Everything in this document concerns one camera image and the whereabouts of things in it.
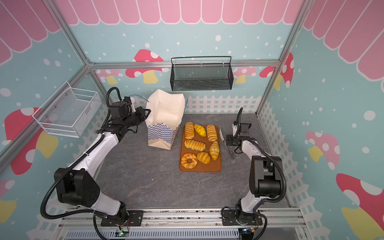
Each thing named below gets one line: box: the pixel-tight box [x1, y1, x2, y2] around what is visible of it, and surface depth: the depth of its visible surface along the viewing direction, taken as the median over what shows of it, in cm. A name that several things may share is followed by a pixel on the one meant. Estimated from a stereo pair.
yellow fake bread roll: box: [206, 124, 218, 142], surface depth 107 cm
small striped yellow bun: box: [197, 151, 211, 164], surface depth 94 cm
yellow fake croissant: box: [194, 124, 207, 137], surface depth 108 cm
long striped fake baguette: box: [209, 140, 220, 161], surface depth 96 cm
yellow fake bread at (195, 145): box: [184, 139, 206, 152], surface depth 99 cm
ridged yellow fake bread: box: [184, 121, 195, 140], surface depth 107 cm
